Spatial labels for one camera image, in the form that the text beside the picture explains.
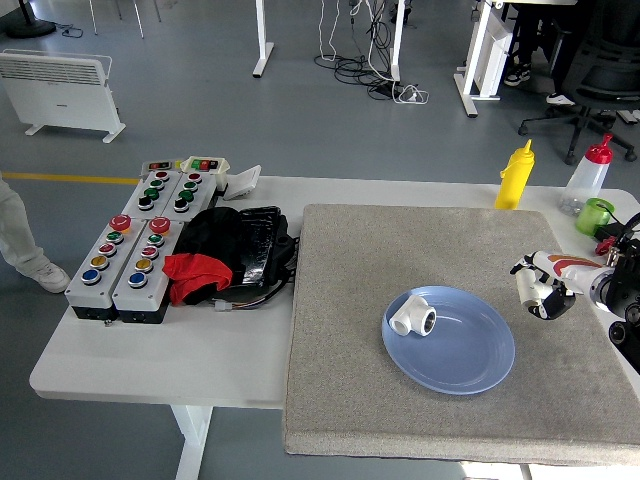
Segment white panel heater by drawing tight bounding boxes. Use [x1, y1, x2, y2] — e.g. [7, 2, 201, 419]
[0, 48, 127, 145]

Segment metal chair legs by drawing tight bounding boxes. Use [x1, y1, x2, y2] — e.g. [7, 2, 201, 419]
[88, 0, 164, 40]

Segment white desk frame with panel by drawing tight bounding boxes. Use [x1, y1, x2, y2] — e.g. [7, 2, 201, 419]
[453, 0, 516, 119]

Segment yellow squeeze bottle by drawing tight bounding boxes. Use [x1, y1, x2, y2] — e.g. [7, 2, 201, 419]
[494, 139, 536, 211]

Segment white table leg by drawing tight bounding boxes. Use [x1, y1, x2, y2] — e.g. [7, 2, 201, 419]
[169, 404, 214, 480]

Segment black floor cable tangle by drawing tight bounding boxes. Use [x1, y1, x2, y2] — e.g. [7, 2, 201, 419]
[313, 0, 407, 101]

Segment green plastic cup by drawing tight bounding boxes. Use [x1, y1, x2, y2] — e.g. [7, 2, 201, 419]
[574, 197, 615, 237]

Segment cream switch box green red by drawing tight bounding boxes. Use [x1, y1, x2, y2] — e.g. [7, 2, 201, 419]
[179, 155, 231, 189]

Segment wire bundle white connector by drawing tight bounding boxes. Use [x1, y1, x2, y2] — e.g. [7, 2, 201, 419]
[212, 279, 296, 314]

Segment clear squeeze bottle red cap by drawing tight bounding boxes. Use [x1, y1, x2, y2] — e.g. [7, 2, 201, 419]
[559, 132, 615, 218]

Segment standing person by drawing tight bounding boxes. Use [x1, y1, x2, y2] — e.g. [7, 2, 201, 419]
[0, 172, 72, 295]

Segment seated person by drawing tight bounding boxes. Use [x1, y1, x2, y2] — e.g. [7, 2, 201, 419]
[503, 0, 601, 107]

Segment black power adapter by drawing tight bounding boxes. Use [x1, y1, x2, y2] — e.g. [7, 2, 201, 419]
[593, 221, 634, 242]

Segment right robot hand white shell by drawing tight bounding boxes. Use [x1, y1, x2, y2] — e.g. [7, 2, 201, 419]
[509, 250, 604, 321]

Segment red cloth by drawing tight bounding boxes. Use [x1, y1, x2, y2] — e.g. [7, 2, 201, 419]
[162, 253, 235, 307]

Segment white pipe tee wide thread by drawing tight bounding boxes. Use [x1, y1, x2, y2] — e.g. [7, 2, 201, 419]
[389, 294, 438, 337]

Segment blue plate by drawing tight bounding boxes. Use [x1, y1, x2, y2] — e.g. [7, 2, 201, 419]
[381, 285, 517, 397]

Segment white desk leg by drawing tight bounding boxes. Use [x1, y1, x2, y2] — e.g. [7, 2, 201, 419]
[388, 0, 407, 83]
[252, 0, 276, 78]

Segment black cloth bag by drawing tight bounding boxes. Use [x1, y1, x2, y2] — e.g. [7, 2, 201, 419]
[172, 206, 246, 301]

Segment grey four-button control box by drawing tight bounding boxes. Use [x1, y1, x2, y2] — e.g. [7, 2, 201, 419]
[160, 171, 219, 224]
[122, 169, 185, 221]

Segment small grey rocker switch box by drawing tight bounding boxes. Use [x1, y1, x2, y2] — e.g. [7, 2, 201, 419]
[141, 159, 184, 176]

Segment grey-brown mat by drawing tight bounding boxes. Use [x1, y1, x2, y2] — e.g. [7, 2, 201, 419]
[282, 203, 640, 467]

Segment grey control box red stop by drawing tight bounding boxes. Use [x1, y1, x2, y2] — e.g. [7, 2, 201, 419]
[64, 214, 149, 321]
[110, 216, 186, 325]

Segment white hanging cable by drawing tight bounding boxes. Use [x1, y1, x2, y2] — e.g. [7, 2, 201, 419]
[318, 0, 342, 63]

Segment black round stand base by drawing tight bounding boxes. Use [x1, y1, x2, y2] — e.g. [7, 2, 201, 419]
[4, 0, 57, 40]

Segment white pipe tee narrow nipple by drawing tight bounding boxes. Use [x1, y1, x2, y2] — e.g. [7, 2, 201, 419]
[515, 269, 547, 307]

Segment black office chair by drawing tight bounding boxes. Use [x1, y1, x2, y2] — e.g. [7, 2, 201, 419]
[517, 0, 640, 166]

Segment glossy black tray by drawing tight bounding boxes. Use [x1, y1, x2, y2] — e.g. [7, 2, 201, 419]
[234, 205, 301, 289]

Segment white wall switch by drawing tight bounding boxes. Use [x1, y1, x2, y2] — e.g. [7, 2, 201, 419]
[223, 164, 263, 202]

